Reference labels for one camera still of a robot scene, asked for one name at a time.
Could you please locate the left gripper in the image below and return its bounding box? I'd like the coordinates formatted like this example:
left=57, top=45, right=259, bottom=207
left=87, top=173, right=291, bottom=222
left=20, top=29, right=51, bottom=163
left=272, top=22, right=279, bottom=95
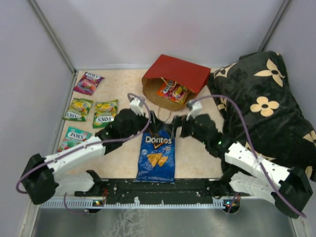
left=122, top=108, right=165, bottom=141

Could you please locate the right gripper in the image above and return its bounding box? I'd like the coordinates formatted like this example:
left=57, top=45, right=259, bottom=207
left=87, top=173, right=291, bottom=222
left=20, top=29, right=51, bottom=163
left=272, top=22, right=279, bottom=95
left=164, top=111, right=208, bottom=145

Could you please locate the orange Fox's fruits packet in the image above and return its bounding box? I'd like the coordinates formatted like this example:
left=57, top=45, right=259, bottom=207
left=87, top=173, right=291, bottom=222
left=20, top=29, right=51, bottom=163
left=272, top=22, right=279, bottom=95
left=157, top=79, right=180, bottom=99

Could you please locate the red paper bag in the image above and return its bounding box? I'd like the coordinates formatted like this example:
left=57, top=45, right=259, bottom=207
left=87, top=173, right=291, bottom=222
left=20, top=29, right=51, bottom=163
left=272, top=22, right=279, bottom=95
left=142, top=54, right=211, bottom=111

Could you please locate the blue snack packet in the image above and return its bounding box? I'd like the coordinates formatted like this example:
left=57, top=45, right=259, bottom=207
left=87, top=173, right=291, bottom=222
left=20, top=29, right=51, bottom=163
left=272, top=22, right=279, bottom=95
left=136, top=129, right=175, bottom=183

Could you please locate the green Fox's spring tea packet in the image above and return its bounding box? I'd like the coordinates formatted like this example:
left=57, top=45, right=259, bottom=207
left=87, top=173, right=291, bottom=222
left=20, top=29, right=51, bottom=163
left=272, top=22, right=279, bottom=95
left=92, top=99, right=119, bottom=129

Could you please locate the purple snack packet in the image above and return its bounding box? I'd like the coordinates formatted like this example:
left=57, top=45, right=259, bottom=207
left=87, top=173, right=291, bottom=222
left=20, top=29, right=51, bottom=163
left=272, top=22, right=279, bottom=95
left=74, top=72, right=104, bottom=95

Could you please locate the teal Fox's candy packet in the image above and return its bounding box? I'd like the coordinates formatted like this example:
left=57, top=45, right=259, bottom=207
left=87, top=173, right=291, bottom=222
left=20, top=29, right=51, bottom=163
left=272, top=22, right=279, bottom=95
left=57, top=126, right=92, bottom=153

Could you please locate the yellow snack bar packet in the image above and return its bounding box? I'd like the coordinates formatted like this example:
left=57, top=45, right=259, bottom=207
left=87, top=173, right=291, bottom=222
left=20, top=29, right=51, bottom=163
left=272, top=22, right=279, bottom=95
left=172, top=85, right=190, bottom=105

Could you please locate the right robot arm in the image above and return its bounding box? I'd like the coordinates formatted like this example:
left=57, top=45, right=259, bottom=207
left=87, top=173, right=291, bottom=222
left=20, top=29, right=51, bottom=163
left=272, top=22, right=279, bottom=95
left=167, top=114, right=313, bottom=219

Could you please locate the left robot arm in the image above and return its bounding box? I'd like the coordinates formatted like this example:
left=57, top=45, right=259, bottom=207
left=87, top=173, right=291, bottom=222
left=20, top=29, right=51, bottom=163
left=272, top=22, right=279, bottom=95
left=18, top=109, right=158, bottom=205

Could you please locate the black floral blanket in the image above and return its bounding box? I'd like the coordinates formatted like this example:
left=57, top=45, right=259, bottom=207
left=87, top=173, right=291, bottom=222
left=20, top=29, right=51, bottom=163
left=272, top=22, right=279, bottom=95
left=208, top=51, right=316, bottom=181

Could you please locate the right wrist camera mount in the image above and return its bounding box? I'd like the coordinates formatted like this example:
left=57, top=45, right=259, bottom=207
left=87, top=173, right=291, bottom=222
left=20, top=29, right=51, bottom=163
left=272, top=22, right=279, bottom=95
left=186, top=100, right=202, bottom=121

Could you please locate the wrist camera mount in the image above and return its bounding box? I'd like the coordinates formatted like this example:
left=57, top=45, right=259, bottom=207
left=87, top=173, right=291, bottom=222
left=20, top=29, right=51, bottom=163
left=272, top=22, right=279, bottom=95
left=129, top=97, right=145, bottom=116
left=186, top=100, right=202, bottom=121

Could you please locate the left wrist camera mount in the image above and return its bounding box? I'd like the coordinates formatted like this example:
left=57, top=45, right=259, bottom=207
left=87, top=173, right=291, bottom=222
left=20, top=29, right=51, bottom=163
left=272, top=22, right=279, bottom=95
left=129, top=97, right=145, bottom=116

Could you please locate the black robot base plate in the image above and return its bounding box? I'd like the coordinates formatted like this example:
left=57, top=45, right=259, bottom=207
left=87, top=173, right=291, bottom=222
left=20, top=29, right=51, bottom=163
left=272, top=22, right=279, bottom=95
left=74, top=177, right=250, bottom=205

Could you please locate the aluminium frame rail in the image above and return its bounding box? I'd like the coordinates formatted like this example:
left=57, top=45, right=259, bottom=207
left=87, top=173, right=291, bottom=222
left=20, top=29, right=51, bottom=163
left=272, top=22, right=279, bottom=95
left=29, top=178, right=299, bottom=210

